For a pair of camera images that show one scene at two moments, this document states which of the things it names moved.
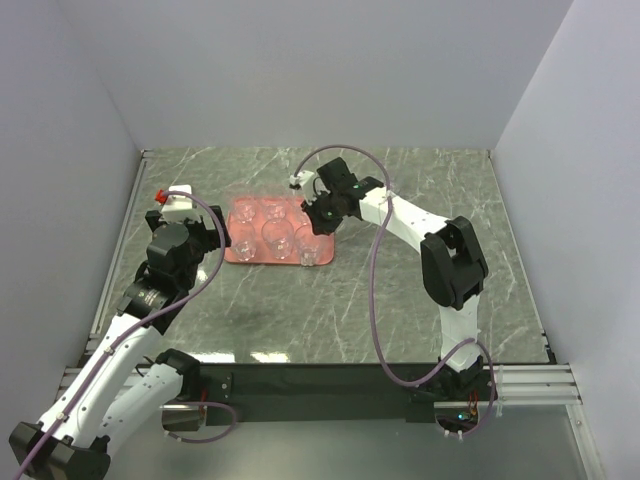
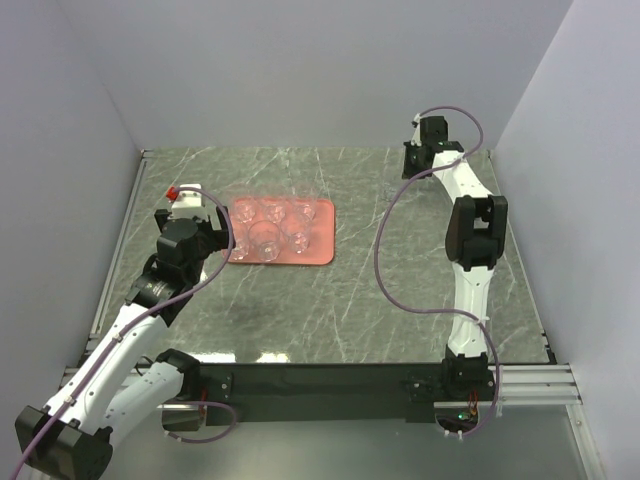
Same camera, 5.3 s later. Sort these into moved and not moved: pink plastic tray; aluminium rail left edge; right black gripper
Moved: right black gripper
Not moved: pink plastic tray; aluminium rail left edge
